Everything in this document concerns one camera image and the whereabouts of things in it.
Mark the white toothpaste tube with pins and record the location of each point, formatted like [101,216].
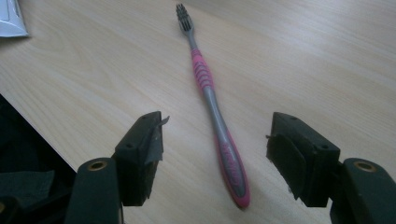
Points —
[11,21]

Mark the dark cloth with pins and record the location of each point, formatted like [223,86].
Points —
[25,186]

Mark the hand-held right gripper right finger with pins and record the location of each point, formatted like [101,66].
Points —
[311,168]

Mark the pink and grey toothbrush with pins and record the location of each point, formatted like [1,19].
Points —
[229,161]

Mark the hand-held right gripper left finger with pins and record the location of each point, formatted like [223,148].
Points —
[138,155]

